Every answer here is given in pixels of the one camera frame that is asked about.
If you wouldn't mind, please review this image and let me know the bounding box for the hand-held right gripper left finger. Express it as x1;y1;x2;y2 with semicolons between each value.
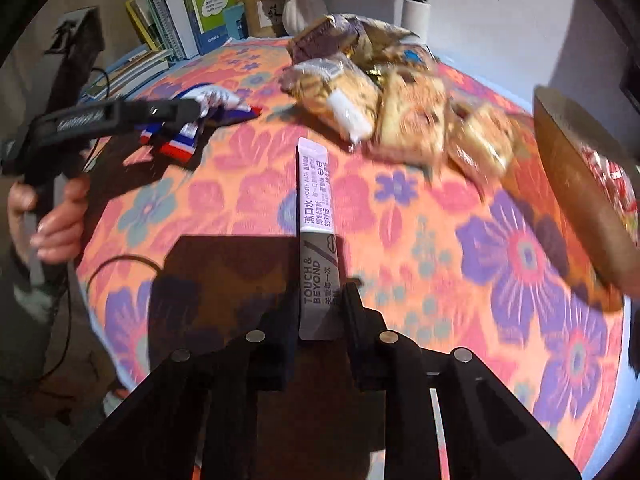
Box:
55;285;302;480

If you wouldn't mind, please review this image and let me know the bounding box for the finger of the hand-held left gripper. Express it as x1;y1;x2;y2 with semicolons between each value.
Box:
116;97;202;128

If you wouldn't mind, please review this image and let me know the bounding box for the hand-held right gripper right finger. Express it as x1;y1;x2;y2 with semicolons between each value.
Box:
342;282;583;480

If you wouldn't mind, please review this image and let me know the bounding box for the blue white red snack packet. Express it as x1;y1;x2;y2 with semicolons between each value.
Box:
140;85;263;163

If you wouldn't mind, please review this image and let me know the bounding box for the purple mouthwash sachet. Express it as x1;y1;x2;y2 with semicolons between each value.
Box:
296;137;346;342

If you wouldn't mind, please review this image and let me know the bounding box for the brown wooden basket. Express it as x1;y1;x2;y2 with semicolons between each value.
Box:
532;86;640;302

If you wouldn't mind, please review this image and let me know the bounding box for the person's left hand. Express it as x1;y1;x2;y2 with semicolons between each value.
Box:
7;174;92;263

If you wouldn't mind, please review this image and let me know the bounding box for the stack of flat books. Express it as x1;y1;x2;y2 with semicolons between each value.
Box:
82;45;173;101

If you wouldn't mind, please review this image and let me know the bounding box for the black upright object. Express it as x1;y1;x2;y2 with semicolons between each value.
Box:
42;7;106;111

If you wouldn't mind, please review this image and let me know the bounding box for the row of upright books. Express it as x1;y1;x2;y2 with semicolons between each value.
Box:
125;0;201;61

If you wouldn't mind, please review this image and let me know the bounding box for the brown paper box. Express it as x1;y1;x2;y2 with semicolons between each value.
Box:
243;0;281;38

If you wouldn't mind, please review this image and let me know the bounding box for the purple snack packet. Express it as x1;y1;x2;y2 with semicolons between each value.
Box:
287;14;361;63

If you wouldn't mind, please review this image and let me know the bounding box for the white ribbed vase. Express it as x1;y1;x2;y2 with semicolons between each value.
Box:
277;0;326;36

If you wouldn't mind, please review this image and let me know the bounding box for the brown bread packet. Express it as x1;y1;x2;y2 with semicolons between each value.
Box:
445;100;521;182
375;62;451;167

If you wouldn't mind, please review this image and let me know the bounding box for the pale snack packet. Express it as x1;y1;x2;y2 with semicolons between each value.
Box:
345;15;421;61

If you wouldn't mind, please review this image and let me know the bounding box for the white desk lamp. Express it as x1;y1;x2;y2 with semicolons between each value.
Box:
397;0;433;43

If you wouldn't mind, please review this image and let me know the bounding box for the red patterned snack packet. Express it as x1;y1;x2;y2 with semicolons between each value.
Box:
570;140;638;241

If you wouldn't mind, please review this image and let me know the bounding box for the black cable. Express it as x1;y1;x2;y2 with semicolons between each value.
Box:
30;255;166;386

